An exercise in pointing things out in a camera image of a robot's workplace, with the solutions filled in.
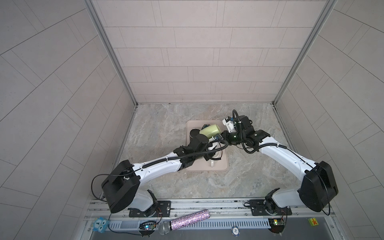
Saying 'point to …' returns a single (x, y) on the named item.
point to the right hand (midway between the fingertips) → (215, 139)
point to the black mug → (194, 132)
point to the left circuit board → (147, 227)
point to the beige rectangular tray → (202, 165)
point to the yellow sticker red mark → (313, 221)
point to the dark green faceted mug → (205, 126)
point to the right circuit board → (277, 225)
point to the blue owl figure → (100, 224)
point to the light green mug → (211, 131)
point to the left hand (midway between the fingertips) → (217, 144)
